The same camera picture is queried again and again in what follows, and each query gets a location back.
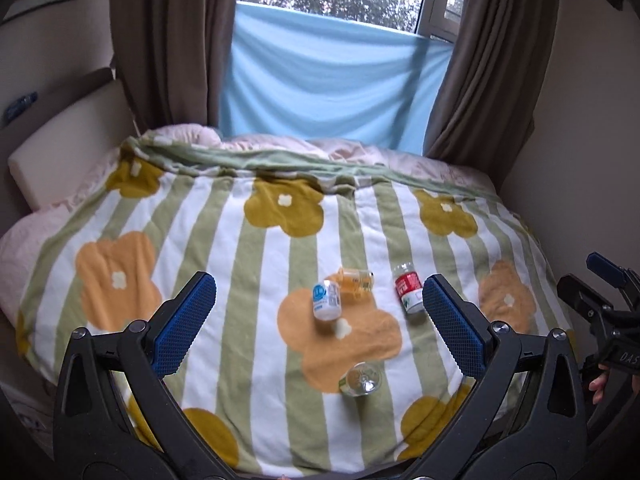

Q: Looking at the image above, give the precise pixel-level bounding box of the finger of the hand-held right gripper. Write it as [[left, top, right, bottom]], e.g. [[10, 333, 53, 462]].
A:
[[586, 253, 640, 292], [556, 273, 617, 332]]

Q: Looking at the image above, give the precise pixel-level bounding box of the floral striped blanket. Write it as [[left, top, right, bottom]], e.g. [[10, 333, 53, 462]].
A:
[[15, 135, 576, 477]]

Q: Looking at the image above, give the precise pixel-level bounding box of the amber glass bottle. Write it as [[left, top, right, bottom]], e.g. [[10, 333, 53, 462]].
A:
[[327, 267, 376, 304]]

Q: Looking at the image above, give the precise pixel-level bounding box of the small blue packet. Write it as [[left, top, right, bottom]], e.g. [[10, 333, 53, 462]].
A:
[[4, 91, 41, 124]]

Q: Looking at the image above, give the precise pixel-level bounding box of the brown curtain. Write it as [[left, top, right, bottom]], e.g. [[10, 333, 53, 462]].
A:
[[109, 0, 249, 137], [424, 0, 572, 177]]

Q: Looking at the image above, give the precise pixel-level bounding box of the light blue cloth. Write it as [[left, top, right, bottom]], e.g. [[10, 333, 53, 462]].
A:
[[219, 1, 454, 154]]

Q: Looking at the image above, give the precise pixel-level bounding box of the beige padded headboard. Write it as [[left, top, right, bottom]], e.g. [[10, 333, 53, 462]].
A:
[[7, 77, 147, 211]]

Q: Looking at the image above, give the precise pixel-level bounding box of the red-label plastic bottle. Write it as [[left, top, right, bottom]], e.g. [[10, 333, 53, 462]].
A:
[[392, 261, 426, 316]]

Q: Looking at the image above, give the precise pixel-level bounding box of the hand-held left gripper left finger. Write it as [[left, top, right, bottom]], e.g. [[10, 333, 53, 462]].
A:
[[52, 271, 236, 480]]

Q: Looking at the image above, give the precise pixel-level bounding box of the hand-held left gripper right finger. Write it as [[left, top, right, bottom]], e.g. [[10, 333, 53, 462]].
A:
[[400, 274, 589, 480]]

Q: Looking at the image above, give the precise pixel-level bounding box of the person's right hand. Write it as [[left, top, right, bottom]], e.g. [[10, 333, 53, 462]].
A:
[[588, 364, 612, 406]]

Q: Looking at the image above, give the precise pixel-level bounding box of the small white blue-label bottle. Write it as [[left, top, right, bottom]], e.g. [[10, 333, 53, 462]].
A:
[[312, 280, 344, 322]]

